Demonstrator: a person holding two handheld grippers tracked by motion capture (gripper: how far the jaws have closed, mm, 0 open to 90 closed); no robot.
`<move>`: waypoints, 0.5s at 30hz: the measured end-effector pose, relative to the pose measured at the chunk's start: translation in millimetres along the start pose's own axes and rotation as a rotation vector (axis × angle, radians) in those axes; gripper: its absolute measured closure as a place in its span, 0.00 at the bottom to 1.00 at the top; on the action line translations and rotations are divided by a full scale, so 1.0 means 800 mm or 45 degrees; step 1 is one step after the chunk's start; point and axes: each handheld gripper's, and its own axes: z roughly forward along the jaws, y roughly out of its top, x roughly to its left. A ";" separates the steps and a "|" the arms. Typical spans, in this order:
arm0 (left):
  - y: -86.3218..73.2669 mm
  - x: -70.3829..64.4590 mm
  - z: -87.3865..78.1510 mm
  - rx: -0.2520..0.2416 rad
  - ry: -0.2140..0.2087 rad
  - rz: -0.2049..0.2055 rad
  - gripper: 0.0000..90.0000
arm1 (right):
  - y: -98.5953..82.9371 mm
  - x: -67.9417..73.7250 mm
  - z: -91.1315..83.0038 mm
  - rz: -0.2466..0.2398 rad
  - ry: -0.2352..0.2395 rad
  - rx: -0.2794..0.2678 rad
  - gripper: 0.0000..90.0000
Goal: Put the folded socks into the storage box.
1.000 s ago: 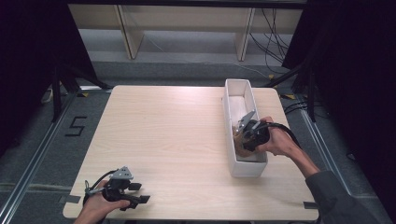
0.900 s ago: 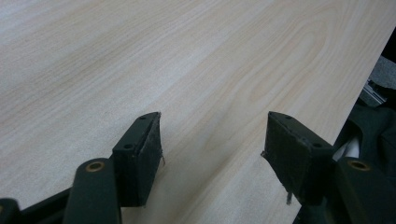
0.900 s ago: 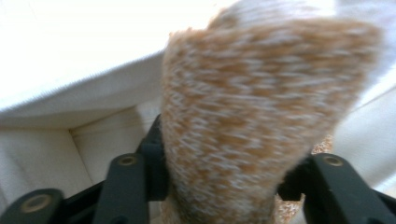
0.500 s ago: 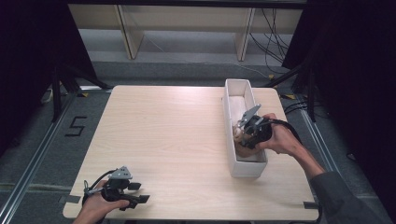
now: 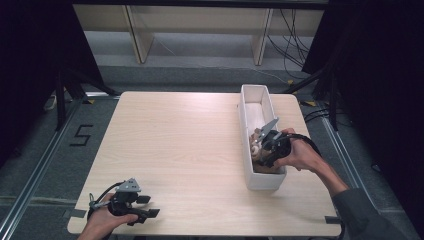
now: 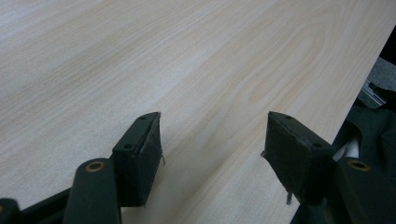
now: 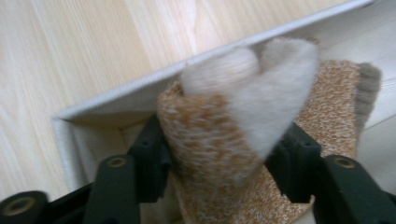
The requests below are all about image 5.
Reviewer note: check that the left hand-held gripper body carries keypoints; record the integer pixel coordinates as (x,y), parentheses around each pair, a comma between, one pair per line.
(123,203)

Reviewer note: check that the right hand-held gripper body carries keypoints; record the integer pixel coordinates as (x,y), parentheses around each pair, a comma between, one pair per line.
(278,146)

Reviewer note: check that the brown sock with white toe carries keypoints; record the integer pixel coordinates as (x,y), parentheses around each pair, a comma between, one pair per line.
(256,143)
(266,170)

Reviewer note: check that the white rectangular storage box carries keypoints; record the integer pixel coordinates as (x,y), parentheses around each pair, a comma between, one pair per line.
(261,106)

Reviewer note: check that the person's right hand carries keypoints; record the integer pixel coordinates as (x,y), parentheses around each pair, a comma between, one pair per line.
(301,153)

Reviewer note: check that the person's left hand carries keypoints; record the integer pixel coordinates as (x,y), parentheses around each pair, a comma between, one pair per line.
(101,223)

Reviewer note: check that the grey tape strip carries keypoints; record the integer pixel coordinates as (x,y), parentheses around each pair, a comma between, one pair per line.
(78,213)
(332,220)

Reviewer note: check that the yellow tape mark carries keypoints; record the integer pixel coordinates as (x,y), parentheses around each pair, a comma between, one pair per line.
(309,103)
(89,101)

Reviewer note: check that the black metal stand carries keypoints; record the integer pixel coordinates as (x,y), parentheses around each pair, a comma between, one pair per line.
(333,100)
(60,103)

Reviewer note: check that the black curtain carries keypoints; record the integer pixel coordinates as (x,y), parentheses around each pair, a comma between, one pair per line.
(383,83)
(30,66)

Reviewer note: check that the beige wooden shelf unit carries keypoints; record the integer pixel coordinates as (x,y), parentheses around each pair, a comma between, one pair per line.
(200,20)

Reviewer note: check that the metal floor rail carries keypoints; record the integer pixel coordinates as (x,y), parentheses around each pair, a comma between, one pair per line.
(36,173)
(346,160)

